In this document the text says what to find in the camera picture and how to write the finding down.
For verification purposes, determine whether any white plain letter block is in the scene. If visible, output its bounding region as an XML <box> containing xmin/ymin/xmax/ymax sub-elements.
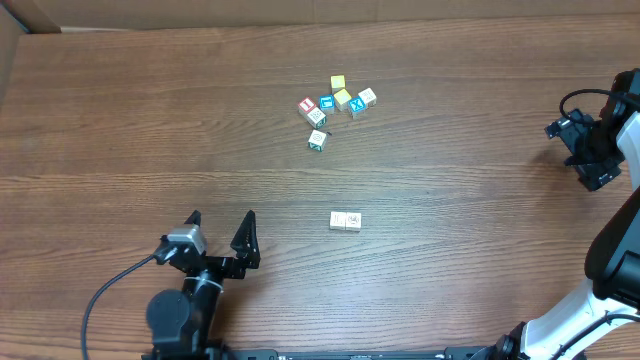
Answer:
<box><xmin>330</xmin><ymin>211</ymin><xmax>347</xmax><ymax>230</ymax></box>

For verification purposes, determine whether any white shell number block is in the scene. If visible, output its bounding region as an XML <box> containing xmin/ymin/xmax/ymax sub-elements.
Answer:
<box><xmin>345</xmin><ymin>212</ymin><xmax>362</xmax><ymax>232</ymax></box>

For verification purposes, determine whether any white green Z block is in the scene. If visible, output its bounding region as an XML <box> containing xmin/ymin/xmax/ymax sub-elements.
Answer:
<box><xmin>308</xmin><ymin>130</ymin><xmax>328</xmax><ymax>152</ymax></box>

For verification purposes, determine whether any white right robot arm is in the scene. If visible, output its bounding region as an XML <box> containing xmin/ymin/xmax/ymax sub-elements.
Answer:
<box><xmin>472</xmin><ymin>69</ymin><xmax>639</xmax><ymax>360</ymax></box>

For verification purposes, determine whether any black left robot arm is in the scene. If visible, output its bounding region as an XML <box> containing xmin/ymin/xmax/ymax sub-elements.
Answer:
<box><xmin>142</xmin><ymin>210</ymin><xmax>260</xmax><ymax>359</ymax></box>

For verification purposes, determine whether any white green pattern block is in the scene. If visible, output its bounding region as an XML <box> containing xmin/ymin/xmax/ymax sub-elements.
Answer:
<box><xmin>306</xmin><ymin>107</ymin><xmax>327</xmax><ymax>129</ymax></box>

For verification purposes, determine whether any red I block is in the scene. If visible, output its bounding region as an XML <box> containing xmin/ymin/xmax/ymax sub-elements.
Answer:
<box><xmin>297</xmin><ymin>97</ymin><xmax>317</xmax><ymax>116</ymax></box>

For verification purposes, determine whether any blue letter block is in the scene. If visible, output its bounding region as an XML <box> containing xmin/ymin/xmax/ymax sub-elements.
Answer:
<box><xmin>318</xmin><ymin>95</ymin><xmax>335</xmax><ymax>114</ymax></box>

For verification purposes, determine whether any yellow block near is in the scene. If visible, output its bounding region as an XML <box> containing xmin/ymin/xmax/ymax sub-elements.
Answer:
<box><xmin>333</xmin><ymin>88</ymin><xmax>352</xmax><ymax>112</ymax></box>

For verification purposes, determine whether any yellow block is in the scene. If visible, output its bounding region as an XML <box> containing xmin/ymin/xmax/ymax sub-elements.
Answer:
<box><xmin>330</xmin><ymin>75</ymin><xmax>346</xmax><ymax>93</ymax></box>
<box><xmin>333</xmin><ymin>88</ymin><xmax>352</xmax><ymax>112</ymax></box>

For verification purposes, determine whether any blue X block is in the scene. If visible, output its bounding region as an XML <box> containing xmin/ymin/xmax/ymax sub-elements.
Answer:
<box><xmin>348</xmin><ymin>96</ymin><xmax>367</xmax><ymax>119</ymax></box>

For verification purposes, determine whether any yellow block far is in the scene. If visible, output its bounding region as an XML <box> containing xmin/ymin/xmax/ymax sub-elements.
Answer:
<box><xmin>330</xmin><ymin>75</ymin><xmax>346</xmax><ymax>93</ymax></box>

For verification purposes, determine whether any white block far right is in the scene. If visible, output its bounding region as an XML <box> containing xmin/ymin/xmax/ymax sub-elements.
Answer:
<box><xmin>358</xmin><ymin>88</ymin><xmax>377</xmax><ymax>108</ymax></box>

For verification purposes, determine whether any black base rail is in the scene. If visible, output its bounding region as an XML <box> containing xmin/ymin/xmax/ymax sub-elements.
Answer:
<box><xmin>141</xmin><ymin>345</ymin><xmax>587</xmax><ymax>360</ymax></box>

